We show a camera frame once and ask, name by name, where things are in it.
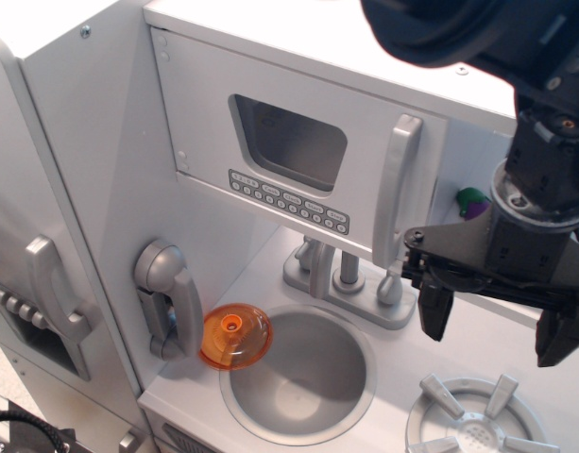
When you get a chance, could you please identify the black braided cable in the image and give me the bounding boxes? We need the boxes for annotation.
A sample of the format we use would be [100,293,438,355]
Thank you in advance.
[0,409,66,453]

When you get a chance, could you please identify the grey fridge door handle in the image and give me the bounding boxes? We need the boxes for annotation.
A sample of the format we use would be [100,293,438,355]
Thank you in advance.
[25,235,92,344]

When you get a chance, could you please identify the grey oven handle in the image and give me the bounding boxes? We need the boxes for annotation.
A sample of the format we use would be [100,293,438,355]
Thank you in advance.
[118,431,141,453]

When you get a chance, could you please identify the grey toy stove burner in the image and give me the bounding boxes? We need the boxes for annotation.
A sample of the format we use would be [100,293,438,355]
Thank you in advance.
[405,374,560,452]

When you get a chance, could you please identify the grey fridge ice dispenser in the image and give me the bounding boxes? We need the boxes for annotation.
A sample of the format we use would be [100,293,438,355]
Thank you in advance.
[0,285,91,381]

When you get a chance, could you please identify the grey toy faucet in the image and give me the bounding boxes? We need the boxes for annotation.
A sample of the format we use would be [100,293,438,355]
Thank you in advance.
[283,237,417,330]

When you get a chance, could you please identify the purple toy eggplant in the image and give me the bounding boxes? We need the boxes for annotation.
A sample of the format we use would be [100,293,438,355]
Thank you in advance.
[456,187,491,221]

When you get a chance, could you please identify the round grey sink basin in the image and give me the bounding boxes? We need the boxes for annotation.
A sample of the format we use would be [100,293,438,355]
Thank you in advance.
[219,305,377,446]

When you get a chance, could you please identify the white toy kitchen cabinet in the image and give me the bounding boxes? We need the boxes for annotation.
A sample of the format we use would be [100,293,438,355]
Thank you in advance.
[0,1,579,452]

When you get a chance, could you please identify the grey toy telephone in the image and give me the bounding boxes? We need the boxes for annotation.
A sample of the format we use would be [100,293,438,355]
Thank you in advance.
[134,239,204,361]

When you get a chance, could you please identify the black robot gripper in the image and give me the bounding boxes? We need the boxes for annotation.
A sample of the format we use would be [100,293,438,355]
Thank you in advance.
[402,167,579,367]

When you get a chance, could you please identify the orange transparent plastic lid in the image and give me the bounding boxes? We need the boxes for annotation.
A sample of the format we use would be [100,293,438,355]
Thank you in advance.
[198,303,273,371]

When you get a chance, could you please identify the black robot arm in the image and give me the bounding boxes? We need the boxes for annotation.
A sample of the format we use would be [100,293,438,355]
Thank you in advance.
[362,1,579,367]

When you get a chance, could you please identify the white toy microwave door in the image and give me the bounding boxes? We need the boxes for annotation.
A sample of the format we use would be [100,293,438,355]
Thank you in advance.
[151,28,447,268]

